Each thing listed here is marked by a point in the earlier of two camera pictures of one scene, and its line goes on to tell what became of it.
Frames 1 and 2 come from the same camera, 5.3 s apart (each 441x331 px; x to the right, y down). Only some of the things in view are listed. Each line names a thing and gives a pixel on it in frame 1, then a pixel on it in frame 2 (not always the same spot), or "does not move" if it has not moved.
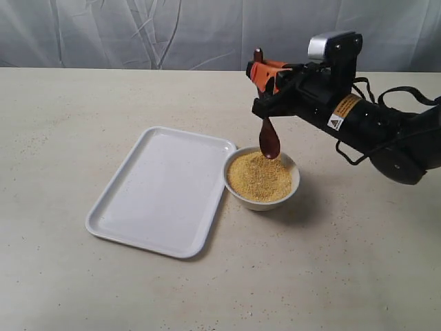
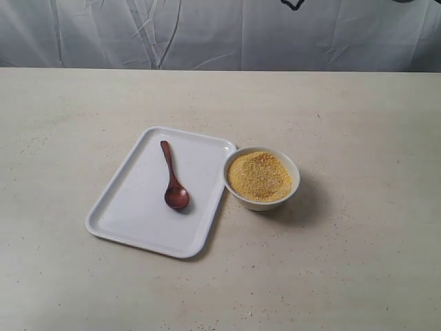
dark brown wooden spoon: (269, 140) -> (176, 196)
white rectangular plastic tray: (165, 195) does not move
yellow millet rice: (253, 177) does not move
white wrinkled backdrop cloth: (396, 35) does not move
